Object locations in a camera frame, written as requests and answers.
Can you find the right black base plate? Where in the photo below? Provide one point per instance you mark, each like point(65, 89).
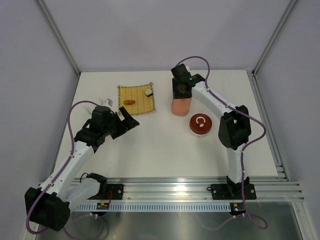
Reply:
point(224, 192)

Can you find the white brown sushi cube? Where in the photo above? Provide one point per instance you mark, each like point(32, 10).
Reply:
point(148, 92)

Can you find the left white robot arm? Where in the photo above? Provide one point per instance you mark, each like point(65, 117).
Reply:
point(51, 203)

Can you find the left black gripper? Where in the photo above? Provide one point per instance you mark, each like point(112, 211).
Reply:
point(123, 127)

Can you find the orange carrot piece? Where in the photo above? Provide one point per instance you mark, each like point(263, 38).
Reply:
point(129, 102)

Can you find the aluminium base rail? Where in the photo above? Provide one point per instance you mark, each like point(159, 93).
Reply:
point(194, 189)

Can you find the left aluminium frame post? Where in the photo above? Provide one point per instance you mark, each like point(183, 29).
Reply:
point(57, 34)

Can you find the pink lunch box lid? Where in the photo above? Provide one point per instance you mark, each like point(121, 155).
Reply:
point(181, 104)

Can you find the aluminium frame post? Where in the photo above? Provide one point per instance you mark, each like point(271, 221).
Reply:
point(57, 34)
point(275, 35)

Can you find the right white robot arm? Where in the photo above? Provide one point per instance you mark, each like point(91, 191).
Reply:
point(234, 127)

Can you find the yellow bamboo mat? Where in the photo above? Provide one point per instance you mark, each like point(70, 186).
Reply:
point(143, 104)

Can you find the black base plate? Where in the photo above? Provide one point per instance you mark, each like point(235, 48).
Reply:
point(224, 192)
point(115, 191)

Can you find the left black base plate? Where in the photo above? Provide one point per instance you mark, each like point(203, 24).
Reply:
point(115, 191)

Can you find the round metal bowl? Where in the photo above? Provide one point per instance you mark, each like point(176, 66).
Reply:
point(199, 134)

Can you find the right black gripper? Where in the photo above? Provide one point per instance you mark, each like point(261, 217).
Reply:
point(176, 94)

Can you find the white slotted cable duct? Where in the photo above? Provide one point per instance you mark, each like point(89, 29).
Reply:
point(101, 207)

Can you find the red round bowl lid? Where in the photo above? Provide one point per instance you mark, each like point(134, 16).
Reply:
point(200, 122)

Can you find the right aluminium frame post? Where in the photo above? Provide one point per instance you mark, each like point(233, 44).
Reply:
point(275, 35)

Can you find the pink oval lunch box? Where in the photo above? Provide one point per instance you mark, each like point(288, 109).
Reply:
point(179, 113)

